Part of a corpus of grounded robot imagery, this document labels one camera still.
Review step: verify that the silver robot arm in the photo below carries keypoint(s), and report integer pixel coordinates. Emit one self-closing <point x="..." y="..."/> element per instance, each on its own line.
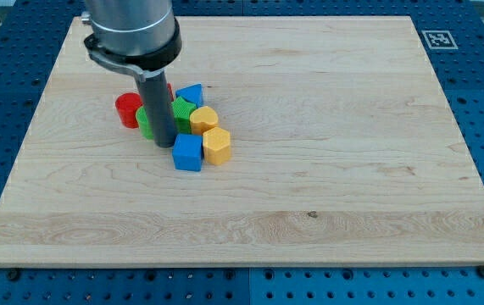
<point x="138" y="38"/>

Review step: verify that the yellow hexagon block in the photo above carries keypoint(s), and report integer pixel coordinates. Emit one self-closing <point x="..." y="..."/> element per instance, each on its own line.
<point x="217" y="145"/>

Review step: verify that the yellow heart block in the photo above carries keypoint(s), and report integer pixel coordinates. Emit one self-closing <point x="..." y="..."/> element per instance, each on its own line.
<point x="203" y="119"/>

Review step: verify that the blue cube block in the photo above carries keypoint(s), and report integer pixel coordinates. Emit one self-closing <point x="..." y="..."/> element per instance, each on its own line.
<point x="188" y="152"/>

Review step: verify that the green star block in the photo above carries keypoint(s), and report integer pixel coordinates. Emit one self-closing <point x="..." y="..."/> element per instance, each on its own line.
<point x="182" y="110"/>

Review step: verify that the blue triangle block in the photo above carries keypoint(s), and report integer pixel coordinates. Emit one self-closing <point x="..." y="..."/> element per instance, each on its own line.
<point x="192" y="94"/>

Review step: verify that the red block behind rod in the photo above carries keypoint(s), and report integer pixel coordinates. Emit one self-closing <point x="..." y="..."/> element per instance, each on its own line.
<point x="171" y="94"/>

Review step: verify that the green round block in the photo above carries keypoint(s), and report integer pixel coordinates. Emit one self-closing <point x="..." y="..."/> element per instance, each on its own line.
<point x="143" y="124"/>

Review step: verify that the light wooden board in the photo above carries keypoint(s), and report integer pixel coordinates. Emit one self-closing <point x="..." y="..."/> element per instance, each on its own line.
<point x="344" y="153"/>

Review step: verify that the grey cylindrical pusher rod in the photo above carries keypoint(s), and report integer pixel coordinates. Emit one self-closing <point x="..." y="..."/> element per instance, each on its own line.
<point x="156" y="101"/>

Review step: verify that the red cylinder block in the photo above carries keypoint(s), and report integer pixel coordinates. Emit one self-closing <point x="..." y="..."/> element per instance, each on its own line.
<point x="126" y="105"/>

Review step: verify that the white fiducial marker tag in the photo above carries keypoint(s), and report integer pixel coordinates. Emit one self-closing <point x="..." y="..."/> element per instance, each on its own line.
<point x="439" y="40"/>

